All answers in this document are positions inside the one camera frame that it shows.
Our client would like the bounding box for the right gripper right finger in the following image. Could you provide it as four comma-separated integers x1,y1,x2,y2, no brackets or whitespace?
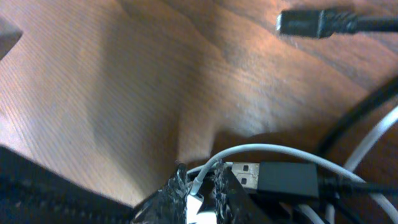
213,162,267,224

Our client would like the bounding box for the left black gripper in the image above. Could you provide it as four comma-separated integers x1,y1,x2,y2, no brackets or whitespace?
0,17,23,60

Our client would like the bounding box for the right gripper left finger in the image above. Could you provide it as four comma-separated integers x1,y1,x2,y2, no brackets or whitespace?
131,164,188,224

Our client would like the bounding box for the white USB cable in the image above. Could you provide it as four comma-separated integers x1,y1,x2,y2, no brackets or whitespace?
185,105,398,224

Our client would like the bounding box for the black USB cable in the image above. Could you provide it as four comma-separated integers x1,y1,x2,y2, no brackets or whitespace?
229,7,398,224

